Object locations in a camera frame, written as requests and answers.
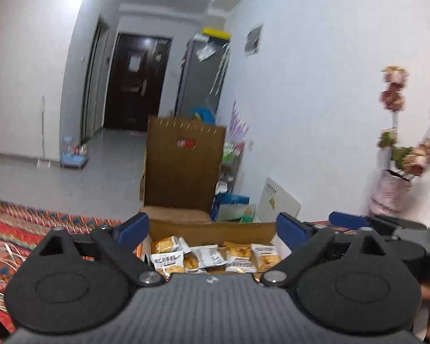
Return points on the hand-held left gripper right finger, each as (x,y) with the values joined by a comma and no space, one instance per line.
(288,227)

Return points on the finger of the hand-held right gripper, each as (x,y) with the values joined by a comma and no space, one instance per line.
(347,220)

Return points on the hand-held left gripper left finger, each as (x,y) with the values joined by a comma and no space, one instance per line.
(132,227)

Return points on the gold clear cracker packet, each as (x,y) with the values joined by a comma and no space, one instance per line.
(166,245)
(267,258)

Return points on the white packet bold black print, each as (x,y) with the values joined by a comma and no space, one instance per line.
(166,263)

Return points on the grey gold cracker packet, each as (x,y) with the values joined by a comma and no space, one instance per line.
(238,249)

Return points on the red cardboard box pumpkin print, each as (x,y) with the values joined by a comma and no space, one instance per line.
(182,172)

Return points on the white silver cracker packet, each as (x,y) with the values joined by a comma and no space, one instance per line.
(208,256)

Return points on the white board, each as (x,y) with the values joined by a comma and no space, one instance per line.
(277,199)

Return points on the pink textured vase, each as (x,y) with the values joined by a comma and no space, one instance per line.
(388,193)

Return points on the green white paper bag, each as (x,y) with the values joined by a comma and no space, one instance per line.
(236,213)

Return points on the blue gift bag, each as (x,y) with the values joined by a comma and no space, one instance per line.
(229,199)

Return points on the storage rack with bottles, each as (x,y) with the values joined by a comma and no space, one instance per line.
(231,165)

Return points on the small blue floor cart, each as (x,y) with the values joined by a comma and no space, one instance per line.
(73,154)

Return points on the purple paper decoration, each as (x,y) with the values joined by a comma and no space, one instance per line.
(236,125)

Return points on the dried pink flowers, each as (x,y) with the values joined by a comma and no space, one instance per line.
(394,96)

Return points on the blue plastic item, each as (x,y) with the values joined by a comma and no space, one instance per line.
(202,114)

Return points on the dark brown door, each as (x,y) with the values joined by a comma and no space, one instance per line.
(136,86)

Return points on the grey refrigerator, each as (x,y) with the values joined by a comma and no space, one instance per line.
(197,86)

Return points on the clear plastic bag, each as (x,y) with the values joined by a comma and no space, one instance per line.
(205,52)

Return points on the yellow flat box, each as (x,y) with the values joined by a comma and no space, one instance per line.
(216,33)

